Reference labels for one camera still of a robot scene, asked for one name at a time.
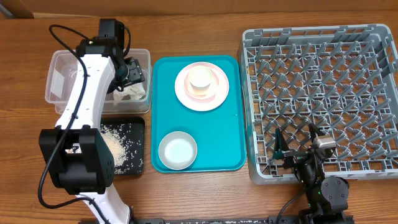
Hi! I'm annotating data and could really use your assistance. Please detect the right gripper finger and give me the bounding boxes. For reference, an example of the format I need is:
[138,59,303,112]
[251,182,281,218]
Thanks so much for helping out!
[308,123,325,146]
[273,128,290,157]

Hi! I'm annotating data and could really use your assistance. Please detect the white tissue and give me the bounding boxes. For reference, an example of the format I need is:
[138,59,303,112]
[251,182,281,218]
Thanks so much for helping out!
[113,83,146,105]

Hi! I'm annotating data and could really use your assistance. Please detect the white cup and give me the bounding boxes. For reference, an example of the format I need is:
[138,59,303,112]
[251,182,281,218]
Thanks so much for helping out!
[188,65,213,89]

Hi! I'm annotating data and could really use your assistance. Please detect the rice and food scraps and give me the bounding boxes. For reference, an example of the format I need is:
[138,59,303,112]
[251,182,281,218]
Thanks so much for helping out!
[99,124,144,175]

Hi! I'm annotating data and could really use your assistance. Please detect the grey bowl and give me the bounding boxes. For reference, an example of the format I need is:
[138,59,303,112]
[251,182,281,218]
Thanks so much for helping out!
[158,131,198,170]

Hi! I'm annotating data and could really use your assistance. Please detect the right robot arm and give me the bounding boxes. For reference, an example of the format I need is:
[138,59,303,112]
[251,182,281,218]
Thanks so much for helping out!
[272,123,354,223]

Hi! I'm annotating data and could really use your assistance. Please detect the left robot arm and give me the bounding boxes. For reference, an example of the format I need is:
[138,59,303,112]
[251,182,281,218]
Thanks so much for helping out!
[37,19,145,223]

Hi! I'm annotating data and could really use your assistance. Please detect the grey dishwasher rack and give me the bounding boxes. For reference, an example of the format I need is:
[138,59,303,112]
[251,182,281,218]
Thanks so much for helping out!
[239,24,397,185]

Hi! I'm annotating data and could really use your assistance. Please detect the large pink plate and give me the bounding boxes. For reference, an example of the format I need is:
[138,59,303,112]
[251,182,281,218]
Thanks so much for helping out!
[175,62,229,111]

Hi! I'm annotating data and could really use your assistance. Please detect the black plastic tray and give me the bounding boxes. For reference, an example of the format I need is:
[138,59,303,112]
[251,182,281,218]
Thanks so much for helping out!
[99,116,147,175]

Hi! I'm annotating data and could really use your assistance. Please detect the teal serving tray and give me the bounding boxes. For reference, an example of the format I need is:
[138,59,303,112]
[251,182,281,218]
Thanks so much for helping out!
[151,55,246,173]

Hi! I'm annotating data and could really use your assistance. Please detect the clear plastic bin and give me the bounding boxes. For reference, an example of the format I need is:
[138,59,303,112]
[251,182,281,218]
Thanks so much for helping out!
[45,49,152,114]

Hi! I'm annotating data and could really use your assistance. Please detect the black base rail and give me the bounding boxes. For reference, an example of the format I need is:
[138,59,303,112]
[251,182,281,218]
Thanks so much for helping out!
[133,215,355,224]

